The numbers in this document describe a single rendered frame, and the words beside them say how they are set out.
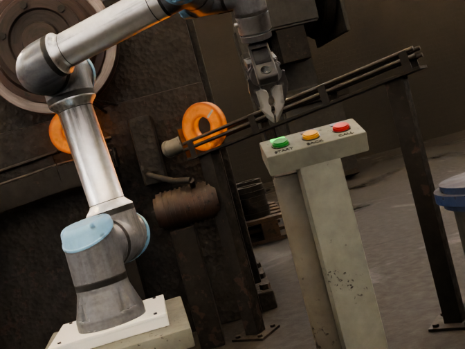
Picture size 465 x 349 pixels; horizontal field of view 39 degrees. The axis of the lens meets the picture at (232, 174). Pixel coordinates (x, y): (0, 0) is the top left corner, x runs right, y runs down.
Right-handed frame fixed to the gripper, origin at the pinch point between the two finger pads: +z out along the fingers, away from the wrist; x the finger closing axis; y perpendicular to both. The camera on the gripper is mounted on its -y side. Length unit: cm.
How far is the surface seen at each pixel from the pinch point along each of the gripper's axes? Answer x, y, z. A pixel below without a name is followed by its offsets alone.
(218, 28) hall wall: -39, 689, 102
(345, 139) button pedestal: -14.3, -5.6, 7.5
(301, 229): -0.8, 2.2, 31.7
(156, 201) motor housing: 37, 49, 34
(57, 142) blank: 66, 74, 14
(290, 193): -0.4, 5.7, 22.7
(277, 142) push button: 0.9, -1.1, 5.7
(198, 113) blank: 17, 57, 12
